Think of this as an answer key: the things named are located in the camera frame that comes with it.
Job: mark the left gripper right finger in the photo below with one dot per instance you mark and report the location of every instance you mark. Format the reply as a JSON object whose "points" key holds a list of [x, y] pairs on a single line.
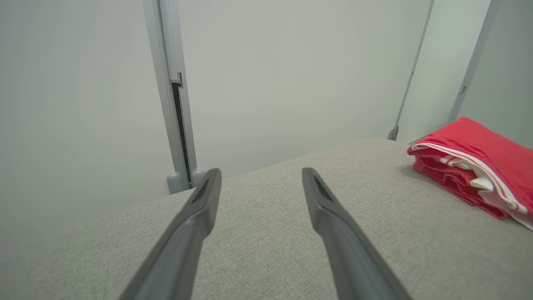
{"points": [[354, 266]]}

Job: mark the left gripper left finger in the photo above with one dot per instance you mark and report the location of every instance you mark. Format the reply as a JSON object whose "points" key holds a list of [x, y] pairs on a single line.
{"points": [[175, 262]]}

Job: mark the red basketball jersey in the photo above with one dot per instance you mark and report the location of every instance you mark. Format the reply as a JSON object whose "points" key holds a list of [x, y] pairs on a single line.
{"points": [[479, 137]]}

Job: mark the red mesh shorts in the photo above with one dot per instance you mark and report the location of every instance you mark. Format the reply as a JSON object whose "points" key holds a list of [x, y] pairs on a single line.
{"points": [[454, 181]]}

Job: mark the grey metal bracket foot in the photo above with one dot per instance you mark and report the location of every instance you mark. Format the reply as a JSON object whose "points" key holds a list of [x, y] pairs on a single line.
{"points": [[393, 134]]}

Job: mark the grey double partition post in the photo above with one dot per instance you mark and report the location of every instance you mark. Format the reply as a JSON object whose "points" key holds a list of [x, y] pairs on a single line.
{"points": [[164, 83]]}

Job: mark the thin grey partition post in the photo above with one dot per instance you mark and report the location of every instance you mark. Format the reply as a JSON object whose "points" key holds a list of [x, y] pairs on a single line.
{"points": [[411, 75]]}

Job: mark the wide grey partition post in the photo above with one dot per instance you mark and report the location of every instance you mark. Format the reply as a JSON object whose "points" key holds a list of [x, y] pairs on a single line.
{"points": [[475, 54]]}

